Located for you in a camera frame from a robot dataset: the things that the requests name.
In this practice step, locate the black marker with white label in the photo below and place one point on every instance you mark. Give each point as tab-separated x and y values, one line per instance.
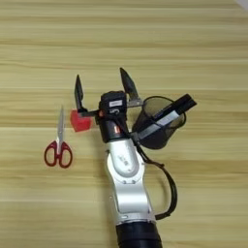
174	111

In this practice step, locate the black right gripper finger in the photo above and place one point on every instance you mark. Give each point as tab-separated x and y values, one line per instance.
79	93
129	85

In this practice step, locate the black mesh pen cup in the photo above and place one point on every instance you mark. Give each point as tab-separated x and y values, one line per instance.
155	139

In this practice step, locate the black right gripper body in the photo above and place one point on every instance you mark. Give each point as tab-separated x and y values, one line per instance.
111	127

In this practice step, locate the red cube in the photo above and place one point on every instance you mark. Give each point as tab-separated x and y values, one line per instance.
80	124

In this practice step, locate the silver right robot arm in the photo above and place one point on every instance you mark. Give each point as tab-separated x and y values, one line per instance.
129	187

